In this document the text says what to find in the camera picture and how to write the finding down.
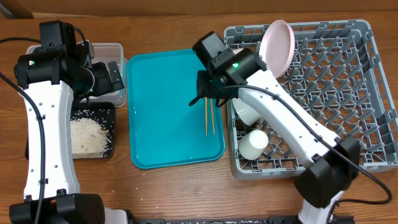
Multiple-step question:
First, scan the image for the wooden chopstick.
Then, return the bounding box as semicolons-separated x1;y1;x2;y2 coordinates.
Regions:
210;98;215;134
204;97;208;136

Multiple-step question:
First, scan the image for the grey bowl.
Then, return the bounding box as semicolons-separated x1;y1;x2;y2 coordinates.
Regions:
232;98;262;126

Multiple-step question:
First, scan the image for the pile of rice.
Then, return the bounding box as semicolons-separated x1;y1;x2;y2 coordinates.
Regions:
70;108;113;156

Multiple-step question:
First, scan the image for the white paper cup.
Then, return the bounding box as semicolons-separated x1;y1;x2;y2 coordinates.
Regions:
238;130;269;160

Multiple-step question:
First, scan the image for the large white plate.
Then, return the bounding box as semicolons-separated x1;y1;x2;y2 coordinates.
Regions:
259;20;295;78

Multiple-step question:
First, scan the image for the pink small bowl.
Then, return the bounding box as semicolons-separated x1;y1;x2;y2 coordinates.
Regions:
233;49;243;54

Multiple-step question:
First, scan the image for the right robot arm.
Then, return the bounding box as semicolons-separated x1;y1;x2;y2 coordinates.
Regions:
192;32;360;223

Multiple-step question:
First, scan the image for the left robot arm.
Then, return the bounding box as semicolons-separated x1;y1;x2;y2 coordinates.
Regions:
9;21;134;223

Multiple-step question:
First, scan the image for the clear plastic waste bin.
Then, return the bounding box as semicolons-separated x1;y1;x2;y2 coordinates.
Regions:
19;42;129;108

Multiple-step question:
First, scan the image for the grey dishwasher rack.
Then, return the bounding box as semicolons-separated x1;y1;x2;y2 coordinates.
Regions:
224;19;397;180

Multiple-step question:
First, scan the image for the black rectangular tray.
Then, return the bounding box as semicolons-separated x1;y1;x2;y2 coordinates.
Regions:
24;101;116;162

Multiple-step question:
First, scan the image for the teal serving tray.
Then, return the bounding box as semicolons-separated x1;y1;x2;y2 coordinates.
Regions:
127;49;226;169

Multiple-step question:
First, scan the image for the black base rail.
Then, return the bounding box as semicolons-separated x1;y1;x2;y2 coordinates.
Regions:
130;214;355;224

